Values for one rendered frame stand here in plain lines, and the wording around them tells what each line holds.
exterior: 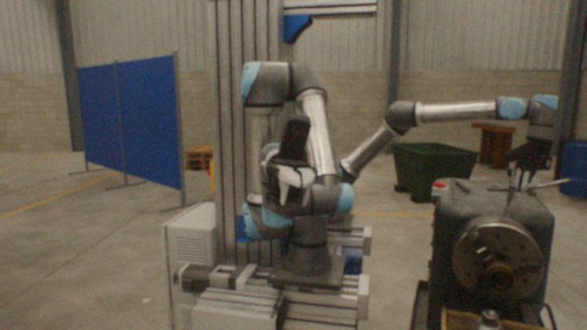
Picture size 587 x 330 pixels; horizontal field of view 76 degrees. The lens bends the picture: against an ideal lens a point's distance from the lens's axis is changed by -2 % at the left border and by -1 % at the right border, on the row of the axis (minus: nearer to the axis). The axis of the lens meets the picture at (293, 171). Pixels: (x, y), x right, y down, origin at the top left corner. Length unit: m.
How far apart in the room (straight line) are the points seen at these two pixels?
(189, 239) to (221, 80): 0.59
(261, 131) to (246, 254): 0.55
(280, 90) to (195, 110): 11.01
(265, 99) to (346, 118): 10.44
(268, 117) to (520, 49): 11.99
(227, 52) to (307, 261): 0.74
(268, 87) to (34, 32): 13.62
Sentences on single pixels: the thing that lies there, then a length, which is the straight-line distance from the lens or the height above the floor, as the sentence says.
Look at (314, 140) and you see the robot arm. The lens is 0.99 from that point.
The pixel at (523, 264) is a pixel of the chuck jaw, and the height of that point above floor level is 1.11.
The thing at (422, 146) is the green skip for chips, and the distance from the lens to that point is 7.46.
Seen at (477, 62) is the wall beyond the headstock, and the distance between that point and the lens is 12.36.
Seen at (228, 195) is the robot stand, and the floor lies 1.35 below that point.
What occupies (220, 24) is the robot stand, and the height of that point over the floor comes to 1.95.
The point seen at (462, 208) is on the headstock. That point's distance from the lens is 1.78.
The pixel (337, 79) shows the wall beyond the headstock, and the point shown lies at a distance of 11.48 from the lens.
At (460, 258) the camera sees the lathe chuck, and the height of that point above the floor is 1.08.
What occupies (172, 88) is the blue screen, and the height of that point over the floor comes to 1.81.
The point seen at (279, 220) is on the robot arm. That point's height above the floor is 1.43.
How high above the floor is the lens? 1.71
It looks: 11 degrees down
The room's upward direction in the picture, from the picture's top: straight up
